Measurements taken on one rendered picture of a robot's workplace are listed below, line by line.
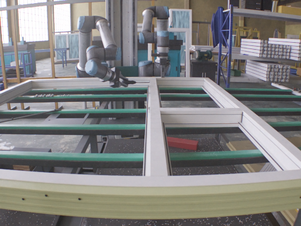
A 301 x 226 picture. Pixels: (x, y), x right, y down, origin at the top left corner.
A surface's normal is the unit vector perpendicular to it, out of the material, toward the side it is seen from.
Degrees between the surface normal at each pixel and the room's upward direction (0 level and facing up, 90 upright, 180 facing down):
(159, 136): 0
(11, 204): 90
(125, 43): 90
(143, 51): 90
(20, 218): 0
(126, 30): 90
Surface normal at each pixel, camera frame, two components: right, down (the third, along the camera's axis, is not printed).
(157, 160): 0.00, -0.95
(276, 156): -1.00, 0.00
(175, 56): 0.03, 0.30
